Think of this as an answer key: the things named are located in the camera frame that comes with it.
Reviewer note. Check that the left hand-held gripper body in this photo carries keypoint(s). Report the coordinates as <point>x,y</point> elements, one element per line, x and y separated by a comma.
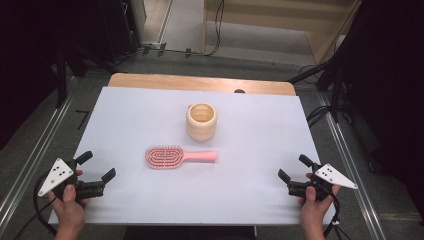
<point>55,176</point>

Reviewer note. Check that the metal floor rail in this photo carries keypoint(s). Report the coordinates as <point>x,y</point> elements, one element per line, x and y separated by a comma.
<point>350,166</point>
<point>31,160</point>

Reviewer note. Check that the person's left hand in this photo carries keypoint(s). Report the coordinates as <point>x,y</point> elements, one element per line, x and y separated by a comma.
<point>69,208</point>

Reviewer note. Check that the pink hairbrush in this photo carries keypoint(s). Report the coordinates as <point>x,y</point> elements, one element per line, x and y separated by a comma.
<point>173,156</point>

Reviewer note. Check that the black metal stand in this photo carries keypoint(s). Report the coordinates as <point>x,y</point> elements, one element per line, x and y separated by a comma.
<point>61,76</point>

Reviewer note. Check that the cream ribbed cup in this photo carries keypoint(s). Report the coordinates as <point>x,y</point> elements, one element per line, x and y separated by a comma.
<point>201,121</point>

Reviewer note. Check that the light wooden frame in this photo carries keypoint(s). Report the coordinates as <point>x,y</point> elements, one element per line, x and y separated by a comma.
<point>266,13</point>

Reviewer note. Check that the white board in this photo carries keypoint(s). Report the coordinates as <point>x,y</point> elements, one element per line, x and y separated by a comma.
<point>233,186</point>

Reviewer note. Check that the person's right hand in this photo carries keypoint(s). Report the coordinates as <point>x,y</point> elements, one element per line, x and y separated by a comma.
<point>313,210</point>

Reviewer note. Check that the wooden table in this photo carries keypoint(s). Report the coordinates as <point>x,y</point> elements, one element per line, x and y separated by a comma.
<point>200,82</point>

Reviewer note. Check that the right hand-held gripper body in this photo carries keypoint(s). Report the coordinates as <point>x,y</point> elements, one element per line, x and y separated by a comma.
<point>330,176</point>

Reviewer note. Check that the black cabinet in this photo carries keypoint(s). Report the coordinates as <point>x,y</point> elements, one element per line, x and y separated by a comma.
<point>116,26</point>

